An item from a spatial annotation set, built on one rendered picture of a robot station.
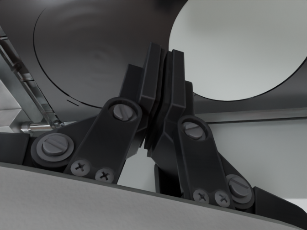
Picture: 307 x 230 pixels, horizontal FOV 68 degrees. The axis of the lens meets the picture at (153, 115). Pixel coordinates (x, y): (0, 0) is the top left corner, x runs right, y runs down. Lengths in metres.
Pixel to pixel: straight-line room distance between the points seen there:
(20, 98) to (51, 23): 0.13
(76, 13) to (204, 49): 0.09
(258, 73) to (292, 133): 0.09
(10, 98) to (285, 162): 0.28
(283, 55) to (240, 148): 0.10
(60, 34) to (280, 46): 0.16
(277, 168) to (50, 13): 0.22
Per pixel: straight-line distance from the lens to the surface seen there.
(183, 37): 0.17
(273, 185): 0.22
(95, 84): 0.21
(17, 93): 0.29
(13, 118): 0.29
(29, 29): 0.20
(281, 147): 0.25
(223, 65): 0.19
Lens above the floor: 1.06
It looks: 45 degrees down
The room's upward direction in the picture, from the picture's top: 173 degrees counter-clockwise
